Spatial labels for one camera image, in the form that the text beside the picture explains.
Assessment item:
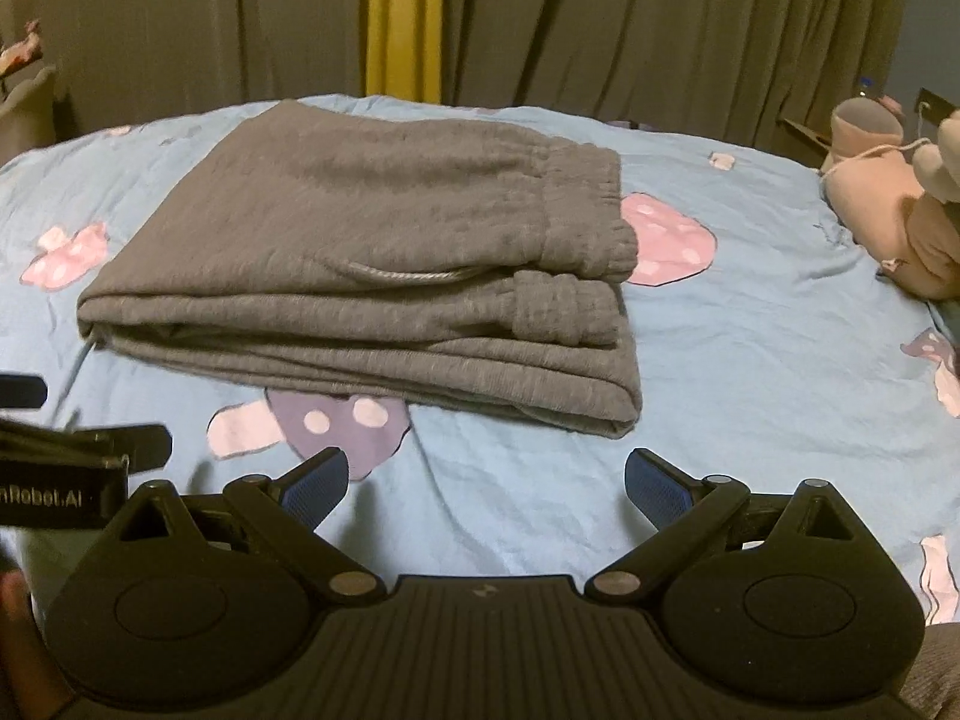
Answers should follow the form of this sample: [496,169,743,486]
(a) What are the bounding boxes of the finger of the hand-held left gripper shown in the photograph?
[0,422,175,470]
[0,373,49,411]

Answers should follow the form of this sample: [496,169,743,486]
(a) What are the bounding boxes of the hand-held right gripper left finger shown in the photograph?
[96,446,385,602]

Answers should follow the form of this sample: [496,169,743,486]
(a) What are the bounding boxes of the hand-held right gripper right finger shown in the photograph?
[583,446,865,602]

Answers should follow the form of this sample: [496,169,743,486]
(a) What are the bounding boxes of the grey pants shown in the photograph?
[75,99,644,442]

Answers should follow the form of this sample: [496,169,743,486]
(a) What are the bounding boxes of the person's left forearm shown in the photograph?
[0,547,46,720]

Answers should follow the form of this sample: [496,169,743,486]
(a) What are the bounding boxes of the blue mushroom print bedsheet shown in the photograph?
[0,94,960,627]

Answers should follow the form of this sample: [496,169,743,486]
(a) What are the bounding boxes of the grey cushion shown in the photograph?
[0,66,62,162]

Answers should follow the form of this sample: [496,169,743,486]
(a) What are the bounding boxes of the person's grey clothing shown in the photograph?
[896,596,960,720]

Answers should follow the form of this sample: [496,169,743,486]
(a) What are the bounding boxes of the floral cloth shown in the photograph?
[0,19,44,80]

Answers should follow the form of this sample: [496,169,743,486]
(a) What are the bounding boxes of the pink plush toy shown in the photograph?
[819,96,960,302]

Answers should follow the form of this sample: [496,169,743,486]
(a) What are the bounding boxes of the dark bedside table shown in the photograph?
[778,86,960,170]

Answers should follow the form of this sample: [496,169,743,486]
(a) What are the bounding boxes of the grey curtain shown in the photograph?
[45,0,370,137]
[442,0,912,140]

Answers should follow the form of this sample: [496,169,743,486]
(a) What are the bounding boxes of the yellow curtain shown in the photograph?
[364,0,449,102]

